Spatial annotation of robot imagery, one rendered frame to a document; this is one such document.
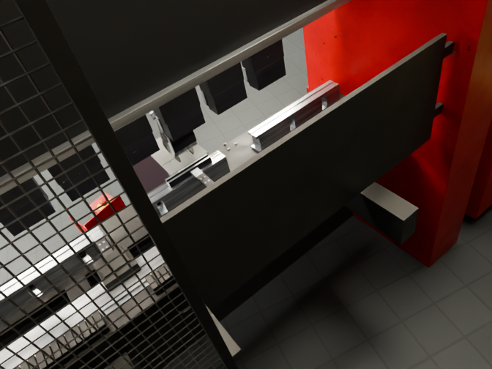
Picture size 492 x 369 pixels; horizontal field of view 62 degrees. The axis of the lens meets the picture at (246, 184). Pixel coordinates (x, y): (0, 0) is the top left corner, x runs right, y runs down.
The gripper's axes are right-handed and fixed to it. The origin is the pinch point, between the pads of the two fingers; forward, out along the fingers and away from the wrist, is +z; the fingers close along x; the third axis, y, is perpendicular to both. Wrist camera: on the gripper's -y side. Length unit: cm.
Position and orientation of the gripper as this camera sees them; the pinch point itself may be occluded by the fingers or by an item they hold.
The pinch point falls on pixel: (184, 155)
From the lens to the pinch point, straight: 169.9
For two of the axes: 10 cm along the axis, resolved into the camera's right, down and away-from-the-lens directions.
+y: 3.3, -0.8, -9.4
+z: 5.2, 8.4, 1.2
